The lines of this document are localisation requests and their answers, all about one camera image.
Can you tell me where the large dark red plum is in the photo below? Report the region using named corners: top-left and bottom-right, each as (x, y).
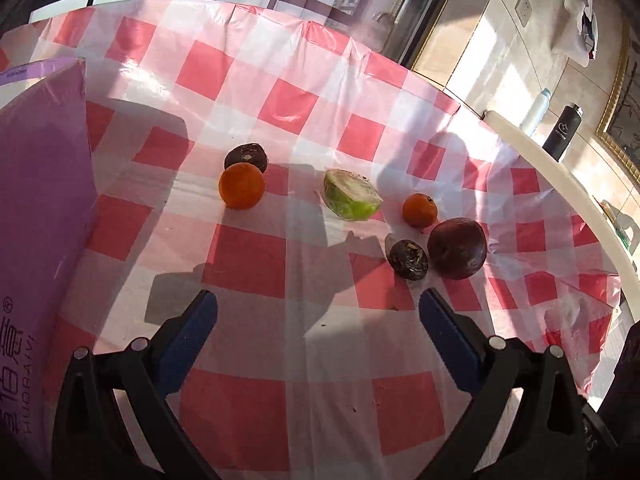
top-left (427, 218), bottom-right (488, 281)

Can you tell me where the dark wrinkled passionfruit front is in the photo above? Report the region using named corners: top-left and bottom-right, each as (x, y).
top-left (387, 240), bottom-right (428, 281)

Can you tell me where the purple cardboard box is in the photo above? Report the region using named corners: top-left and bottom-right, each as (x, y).
top-left (1, 58), bottom-right (98, 469)

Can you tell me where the orange tangerine in middle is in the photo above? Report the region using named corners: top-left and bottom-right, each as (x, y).
top-left (401, 193), bottom-right (438, 230)

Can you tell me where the orange tangerine near passionfruit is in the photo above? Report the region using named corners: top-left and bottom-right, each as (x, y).
top-left (218, 162), bottom-right (266, 210)

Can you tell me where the black water bottle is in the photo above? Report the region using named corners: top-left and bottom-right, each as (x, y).
top-left (542, 103), bottom-right (582, 162)

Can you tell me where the small green apple piece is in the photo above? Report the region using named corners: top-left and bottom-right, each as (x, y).
top-left (323, 169), bottom-right (383, 221)

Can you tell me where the white spray bottle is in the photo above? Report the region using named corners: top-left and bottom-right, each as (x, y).
top-left (520, 88), bottom-right (551, 136)

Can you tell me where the dark passionfruit at back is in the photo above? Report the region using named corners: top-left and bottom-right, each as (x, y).
top-left (224, 143), bottom-right (269, 174)

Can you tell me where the red white checkered tablecloth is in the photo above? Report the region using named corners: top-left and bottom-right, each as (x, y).
top-left (1, 0), bottom-right (620, 479)

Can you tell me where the white hanging bag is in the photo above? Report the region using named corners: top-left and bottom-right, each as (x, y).
top-left (551, 0), bottom-right (599, 67)

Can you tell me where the gold picture frame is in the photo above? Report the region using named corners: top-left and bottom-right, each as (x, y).
top-left (596, 20), bottom-right (639, 188)

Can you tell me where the white wall socket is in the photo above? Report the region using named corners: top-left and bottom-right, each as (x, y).
top-left (514, 0), bottom-right (533, 27)

